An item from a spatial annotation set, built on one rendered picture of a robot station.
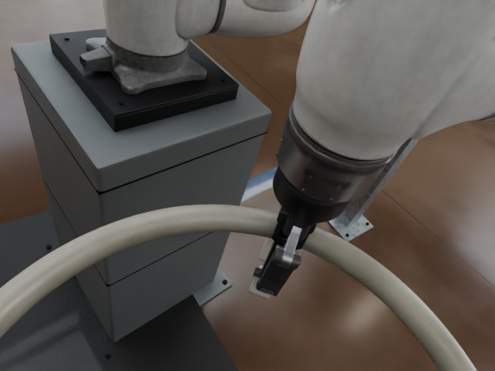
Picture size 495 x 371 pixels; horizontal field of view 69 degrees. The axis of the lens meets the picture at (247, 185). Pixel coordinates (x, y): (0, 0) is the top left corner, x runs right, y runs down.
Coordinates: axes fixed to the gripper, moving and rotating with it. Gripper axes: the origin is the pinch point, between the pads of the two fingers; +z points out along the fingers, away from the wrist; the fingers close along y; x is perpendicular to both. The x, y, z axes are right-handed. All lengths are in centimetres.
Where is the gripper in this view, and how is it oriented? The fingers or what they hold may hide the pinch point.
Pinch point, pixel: (269, 266)
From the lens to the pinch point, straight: 49.7
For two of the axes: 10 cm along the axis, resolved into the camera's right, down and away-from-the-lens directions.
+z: -1.9, 6.2, 7.6
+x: 9.4, 3.4, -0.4
